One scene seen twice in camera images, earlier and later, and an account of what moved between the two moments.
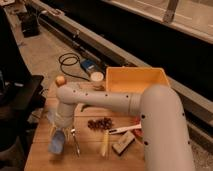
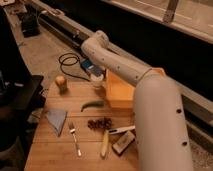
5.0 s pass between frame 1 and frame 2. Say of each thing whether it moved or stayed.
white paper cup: stayed
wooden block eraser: stayed
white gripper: moved
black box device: stayed
